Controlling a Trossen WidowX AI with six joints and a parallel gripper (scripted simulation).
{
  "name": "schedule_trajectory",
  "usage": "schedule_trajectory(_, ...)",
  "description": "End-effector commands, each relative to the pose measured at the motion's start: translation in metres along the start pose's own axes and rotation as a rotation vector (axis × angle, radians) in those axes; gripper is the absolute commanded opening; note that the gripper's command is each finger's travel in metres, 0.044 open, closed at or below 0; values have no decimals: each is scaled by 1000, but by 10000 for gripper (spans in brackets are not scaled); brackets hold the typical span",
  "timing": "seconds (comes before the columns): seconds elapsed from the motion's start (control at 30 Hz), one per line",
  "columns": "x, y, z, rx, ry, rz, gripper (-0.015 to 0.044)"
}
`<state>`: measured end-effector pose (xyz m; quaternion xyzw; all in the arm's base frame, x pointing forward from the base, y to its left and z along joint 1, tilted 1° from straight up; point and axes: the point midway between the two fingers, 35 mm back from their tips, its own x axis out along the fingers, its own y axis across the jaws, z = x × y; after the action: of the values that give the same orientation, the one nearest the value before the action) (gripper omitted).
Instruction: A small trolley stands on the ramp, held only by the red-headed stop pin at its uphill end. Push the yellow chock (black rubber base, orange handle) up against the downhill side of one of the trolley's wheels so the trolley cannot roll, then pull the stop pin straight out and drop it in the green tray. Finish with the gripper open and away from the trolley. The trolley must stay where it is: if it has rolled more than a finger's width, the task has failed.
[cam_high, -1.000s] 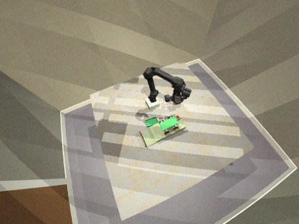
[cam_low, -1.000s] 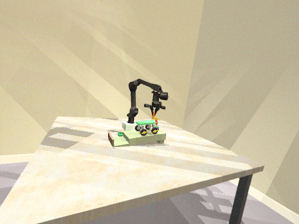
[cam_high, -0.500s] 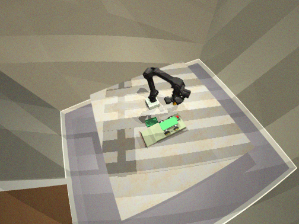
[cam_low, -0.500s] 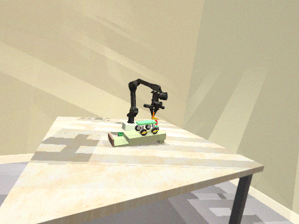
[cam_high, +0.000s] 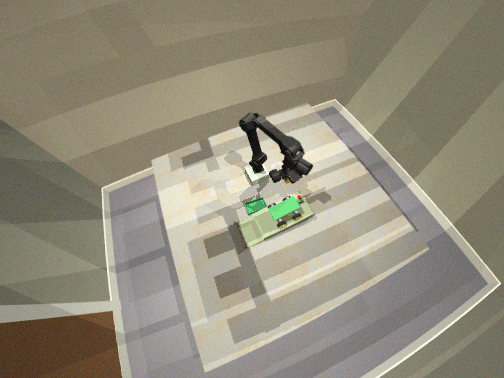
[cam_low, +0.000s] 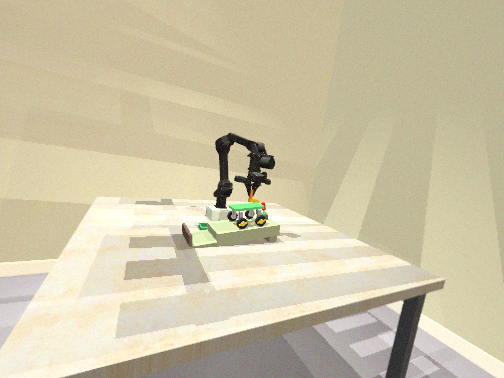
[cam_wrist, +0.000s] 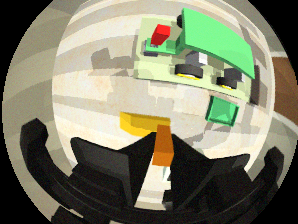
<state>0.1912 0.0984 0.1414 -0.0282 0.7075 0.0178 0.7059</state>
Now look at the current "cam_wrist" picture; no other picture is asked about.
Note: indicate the red-headed metal pin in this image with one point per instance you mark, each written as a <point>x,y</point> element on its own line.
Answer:
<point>160,35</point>

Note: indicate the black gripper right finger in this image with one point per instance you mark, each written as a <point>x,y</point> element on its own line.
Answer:
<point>190,171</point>

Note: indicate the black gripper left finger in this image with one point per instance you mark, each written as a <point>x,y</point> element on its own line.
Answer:
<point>129,164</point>

